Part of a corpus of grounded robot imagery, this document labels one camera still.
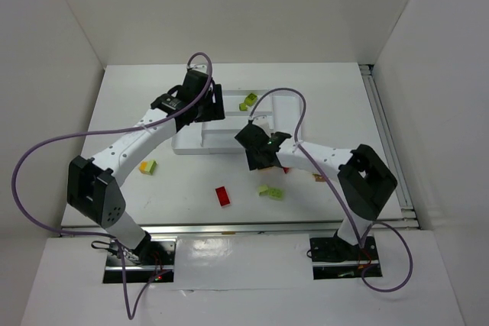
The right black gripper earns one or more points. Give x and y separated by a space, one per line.
258 159

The orange yellow lego brick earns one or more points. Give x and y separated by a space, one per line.
266 168

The aluminium rail front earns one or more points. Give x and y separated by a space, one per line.
238 228

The aluminium rail right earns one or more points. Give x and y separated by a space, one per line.
409 215

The pale green lego pair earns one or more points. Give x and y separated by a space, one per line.
271 192

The green lego in tray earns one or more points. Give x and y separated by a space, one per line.
251 99

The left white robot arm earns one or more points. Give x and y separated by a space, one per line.
94 184

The yellow and green lego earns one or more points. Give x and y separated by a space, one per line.
148 167

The aluminium rail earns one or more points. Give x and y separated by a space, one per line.
238 228
409 215

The orange lego piece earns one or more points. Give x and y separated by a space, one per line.
318 178

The dark green small lego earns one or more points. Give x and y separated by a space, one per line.
243 107

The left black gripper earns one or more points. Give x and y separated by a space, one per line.
216 101

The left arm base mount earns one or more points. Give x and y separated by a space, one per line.
138 271

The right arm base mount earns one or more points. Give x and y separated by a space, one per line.
345 261

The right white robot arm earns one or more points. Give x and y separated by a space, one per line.
358 178

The red rectangular lego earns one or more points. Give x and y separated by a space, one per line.
222 196

